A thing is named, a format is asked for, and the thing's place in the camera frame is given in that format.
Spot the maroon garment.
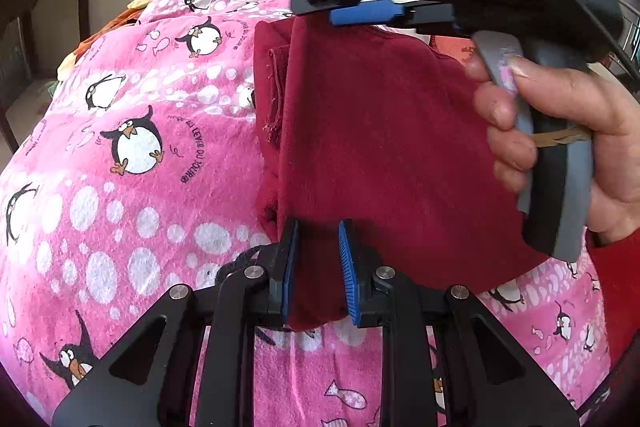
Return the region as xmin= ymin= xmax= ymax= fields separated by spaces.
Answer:
xmin=252 ymin=14 xmax=551 ymax=333

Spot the metal railing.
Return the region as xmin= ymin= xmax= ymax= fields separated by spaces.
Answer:
xmin=584 ymin=0 xmax=640 ymax=80

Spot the person's right hand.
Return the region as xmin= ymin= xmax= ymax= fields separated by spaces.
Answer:
xmin=464 ymin=53 xmax=640 ymax=247

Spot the orange yellow cloth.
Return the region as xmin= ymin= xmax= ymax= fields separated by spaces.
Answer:
xmin=56 ymin=0 xmax=157 ymax=81

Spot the pink penguin print blanket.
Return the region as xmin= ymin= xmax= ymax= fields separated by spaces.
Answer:
xmin=0 ymin=0 xmax=613 ymax=427

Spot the dark wooden table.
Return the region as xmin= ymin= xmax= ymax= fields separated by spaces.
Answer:
xmin=0 ymin=0 xmax=94 ymax=154

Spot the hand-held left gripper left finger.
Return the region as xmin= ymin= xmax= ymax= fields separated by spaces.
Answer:
xmin=51 ymin=218 xmax=301 ymax=427

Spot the black cord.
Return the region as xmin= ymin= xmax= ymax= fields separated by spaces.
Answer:
xmin=214 ymin=245 xmax=268 ymax=285

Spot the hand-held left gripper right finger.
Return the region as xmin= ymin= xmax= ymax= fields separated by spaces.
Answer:
xmin=338 ymin=219 xmax=581 ymax=427

